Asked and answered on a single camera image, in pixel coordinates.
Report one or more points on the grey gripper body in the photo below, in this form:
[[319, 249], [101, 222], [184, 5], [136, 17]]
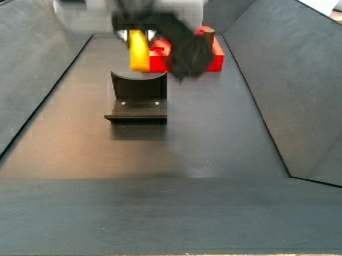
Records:
[[88, 16]]

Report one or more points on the yellow oval peg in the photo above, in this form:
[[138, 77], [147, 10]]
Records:
[[139, 51]]

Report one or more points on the red shape sorter board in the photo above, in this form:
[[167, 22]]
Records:
[[162, 53]]

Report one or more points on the black curved fixture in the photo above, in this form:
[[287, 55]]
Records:
[[140, 97]]

